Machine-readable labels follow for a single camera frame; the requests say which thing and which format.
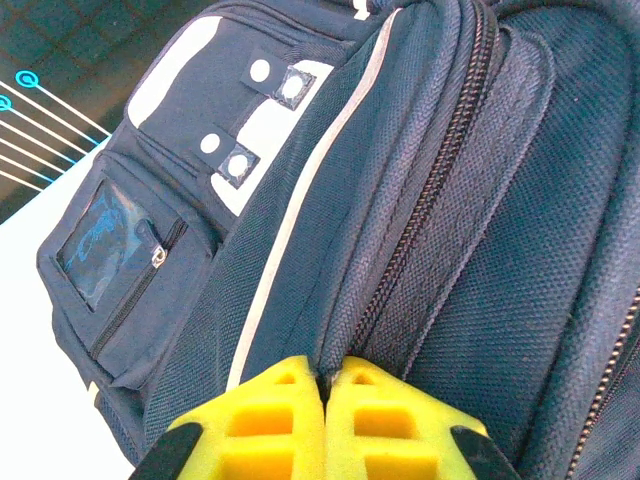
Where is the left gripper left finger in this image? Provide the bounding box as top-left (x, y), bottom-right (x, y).
top-left (128, 355), bottom-right (326, 480)

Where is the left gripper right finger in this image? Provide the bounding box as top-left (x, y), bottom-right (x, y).
top-left (324, 355), bottom-right (524, 480)

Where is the navy blue backpack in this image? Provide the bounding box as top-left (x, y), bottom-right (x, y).
top-left (35, 0), bottom-right (640, 480)

